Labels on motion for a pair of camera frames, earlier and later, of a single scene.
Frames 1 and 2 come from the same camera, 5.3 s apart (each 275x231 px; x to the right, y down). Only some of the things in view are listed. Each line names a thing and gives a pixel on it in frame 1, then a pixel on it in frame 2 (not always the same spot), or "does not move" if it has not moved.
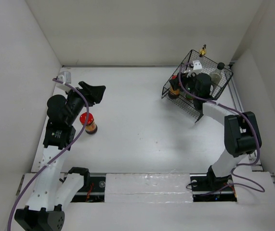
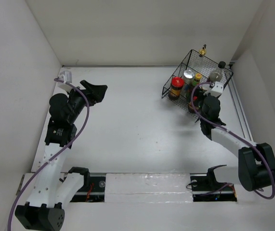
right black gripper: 184,79 to 200,93
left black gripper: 93,94 does not move
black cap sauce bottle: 216,75 does not move
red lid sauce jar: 175,87 does not move
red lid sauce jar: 91,128 to 195,104
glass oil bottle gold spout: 202,51 does not move
